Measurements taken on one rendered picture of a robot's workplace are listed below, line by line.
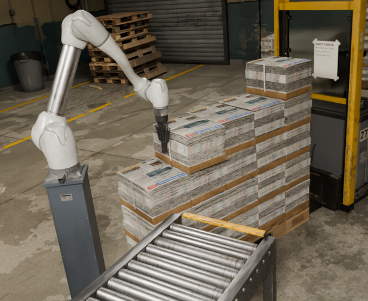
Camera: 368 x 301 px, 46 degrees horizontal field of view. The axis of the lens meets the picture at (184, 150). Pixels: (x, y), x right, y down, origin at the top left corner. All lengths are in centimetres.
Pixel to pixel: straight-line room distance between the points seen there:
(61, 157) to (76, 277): 72
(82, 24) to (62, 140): 57
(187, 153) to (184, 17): 802
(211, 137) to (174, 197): 41
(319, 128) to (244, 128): 116
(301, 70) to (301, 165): 71
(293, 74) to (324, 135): 89
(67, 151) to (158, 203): 60
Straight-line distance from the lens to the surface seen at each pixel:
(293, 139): 321
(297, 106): 316
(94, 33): 227
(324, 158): 388
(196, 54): 1027
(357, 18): 328
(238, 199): 292
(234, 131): 273
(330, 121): 374
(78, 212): 235
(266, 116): 293
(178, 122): 273
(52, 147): 224
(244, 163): 288
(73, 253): 249
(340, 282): 307
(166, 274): 182
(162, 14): 1063
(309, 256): 327
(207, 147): 256
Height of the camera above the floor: 190
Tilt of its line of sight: 22 degrees down
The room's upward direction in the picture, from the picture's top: 5 degrees counter-clockwise
